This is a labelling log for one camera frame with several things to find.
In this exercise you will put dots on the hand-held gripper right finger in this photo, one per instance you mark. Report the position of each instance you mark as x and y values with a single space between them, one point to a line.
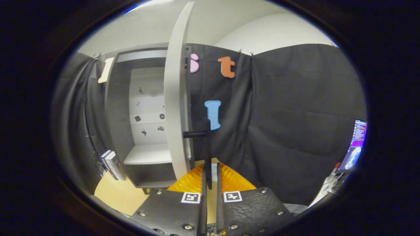
220 213

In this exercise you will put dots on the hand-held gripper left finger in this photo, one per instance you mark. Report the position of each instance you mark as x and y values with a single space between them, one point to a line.
202 216

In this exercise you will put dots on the white cabinet door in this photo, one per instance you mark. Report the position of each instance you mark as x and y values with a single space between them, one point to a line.
175 98

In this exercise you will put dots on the small round white object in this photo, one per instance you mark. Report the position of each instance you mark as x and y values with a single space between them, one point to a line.
214 172

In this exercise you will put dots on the white object with red top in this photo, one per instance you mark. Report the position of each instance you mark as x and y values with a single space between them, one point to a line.
328 183

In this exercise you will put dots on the black backdrop cloth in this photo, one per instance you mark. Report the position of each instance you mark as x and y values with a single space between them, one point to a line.
295 114

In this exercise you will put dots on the dark grey cabinet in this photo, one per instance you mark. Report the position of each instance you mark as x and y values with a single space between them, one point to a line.
115 114

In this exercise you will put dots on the computer monitor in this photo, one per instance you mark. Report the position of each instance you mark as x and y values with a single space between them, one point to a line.
356 144

